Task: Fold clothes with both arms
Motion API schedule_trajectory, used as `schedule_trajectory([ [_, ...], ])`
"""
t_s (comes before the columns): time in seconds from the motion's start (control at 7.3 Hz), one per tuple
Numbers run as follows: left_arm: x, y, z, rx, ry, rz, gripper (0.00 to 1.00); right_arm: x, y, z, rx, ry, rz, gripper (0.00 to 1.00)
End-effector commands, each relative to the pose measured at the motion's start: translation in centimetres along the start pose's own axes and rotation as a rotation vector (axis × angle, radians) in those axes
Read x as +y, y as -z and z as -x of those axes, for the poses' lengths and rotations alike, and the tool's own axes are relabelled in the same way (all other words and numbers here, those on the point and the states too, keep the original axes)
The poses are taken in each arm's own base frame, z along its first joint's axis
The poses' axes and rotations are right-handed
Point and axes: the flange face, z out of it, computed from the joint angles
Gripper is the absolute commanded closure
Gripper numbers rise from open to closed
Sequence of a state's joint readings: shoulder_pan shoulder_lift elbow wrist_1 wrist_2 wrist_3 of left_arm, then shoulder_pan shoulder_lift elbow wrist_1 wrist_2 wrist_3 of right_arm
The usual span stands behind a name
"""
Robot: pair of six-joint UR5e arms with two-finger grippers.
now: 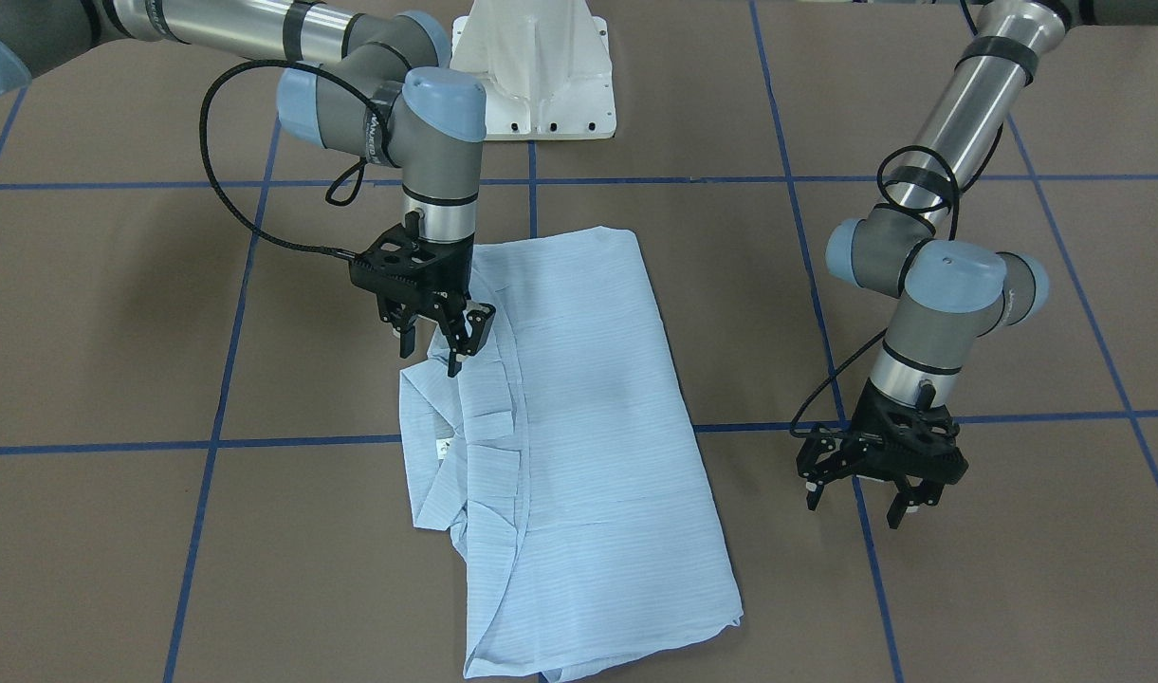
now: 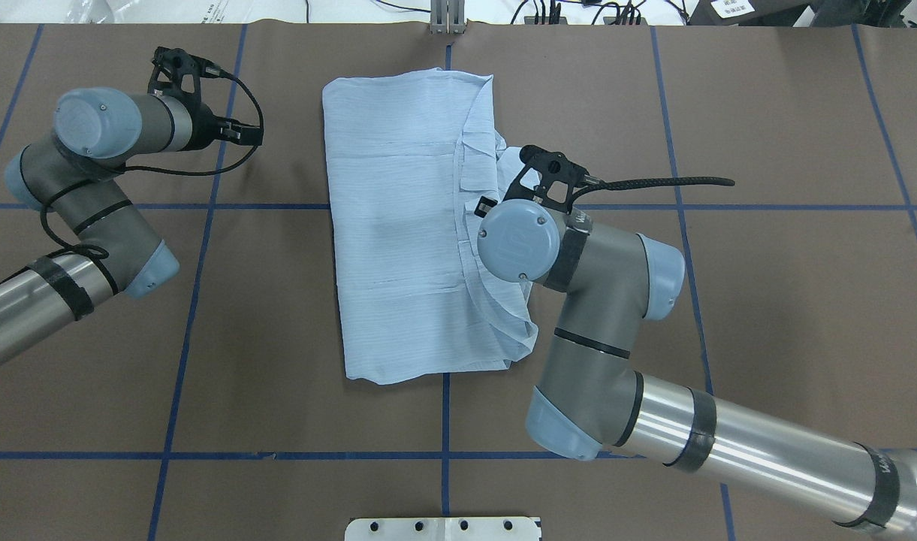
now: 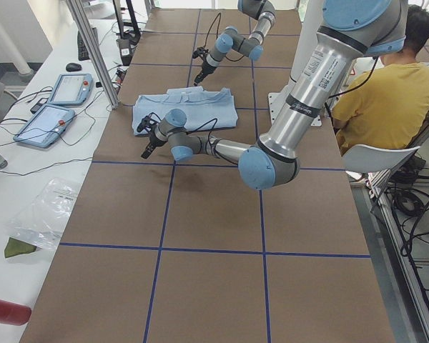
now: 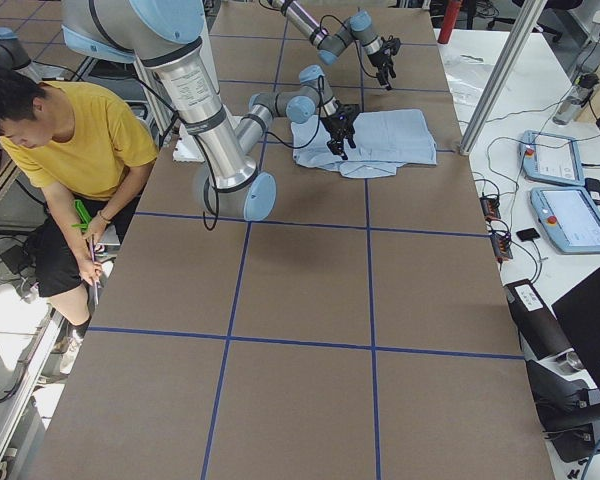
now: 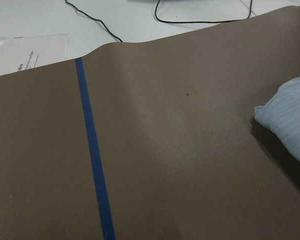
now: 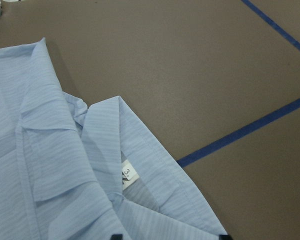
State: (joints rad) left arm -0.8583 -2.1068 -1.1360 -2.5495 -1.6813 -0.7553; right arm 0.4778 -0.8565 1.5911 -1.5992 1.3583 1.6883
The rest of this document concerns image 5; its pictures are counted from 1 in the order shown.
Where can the clear plastic bag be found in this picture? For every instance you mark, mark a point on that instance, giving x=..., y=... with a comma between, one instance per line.
x=24, y=53

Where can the light blue button-up shirt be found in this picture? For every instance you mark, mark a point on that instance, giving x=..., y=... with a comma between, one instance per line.
x=281, y=115

